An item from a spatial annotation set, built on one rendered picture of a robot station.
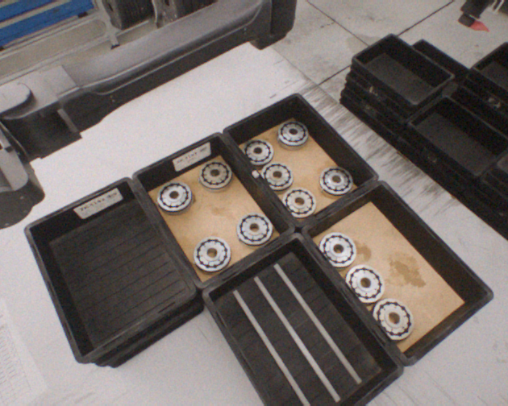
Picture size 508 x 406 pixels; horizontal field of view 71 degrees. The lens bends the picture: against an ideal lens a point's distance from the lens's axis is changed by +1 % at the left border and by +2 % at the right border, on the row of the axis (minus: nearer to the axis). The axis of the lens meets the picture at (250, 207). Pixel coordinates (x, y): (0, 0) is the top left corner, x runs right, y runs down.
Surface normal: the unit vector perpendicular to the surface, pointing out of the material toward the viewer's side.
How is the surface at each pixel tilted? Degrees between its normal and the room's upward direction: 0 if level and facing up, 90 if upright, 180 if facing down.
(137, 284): 0
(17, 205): 90
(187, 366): 0
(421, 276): 0
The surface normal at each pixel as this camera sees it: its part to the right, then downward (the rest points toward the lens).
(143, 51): 0.05, -0.43
